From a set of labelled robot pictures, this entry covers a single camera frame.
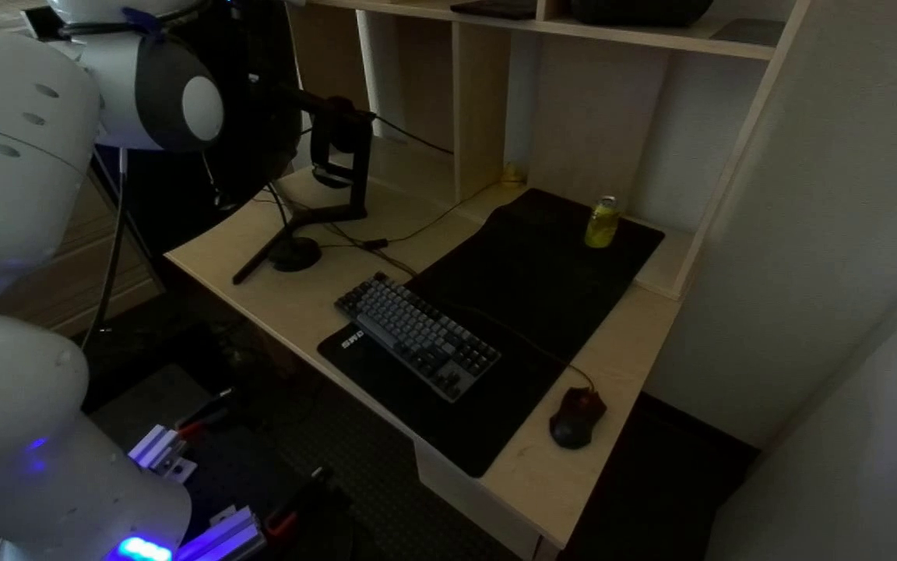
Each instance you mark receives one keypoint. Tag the black gooseneck desk lamp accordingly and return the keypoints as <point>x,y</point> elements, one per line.
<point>295,254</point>

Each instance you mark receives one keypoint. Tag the black and silver headphones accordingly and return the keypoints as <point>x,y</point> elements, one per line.
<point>342,141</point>

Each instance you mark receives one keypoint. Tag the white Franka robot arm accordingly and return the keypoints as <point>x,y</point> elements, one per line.
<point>13,157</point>

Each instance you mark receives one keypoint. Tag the curved black computer monitor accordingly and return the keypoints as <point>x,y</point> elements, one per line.
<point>257,103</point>

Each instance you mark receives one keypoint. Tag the grey mechanical keyboard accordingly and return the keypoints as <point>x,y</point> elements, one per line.
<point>421,338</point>

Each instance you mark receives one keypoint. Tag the large black desk mat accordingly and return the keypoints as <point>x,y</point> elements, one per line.
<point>530,260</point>

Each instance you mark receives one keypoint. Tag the small yellow bottle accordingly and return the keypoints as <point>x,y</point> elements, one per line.
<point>602,222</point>

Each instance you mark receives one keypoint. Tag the light wooden shelf unit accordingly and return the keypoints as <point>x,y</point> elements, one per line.
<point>482,103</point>

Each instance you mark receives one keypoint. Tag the black and red mouse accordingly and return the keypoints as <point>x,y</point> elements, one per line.
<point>574,415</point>

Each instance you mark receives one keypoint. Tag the black bag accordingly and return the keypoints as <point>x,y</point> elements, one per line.
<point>636,11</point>

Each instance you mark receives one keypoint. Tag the white clamp block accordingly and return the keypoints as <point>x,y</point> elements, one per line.
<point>156,450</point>
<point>223,533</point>

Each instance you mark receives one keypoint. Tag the brown wooden cabinet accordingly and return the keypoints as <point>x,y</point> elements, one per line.
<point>75,291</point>

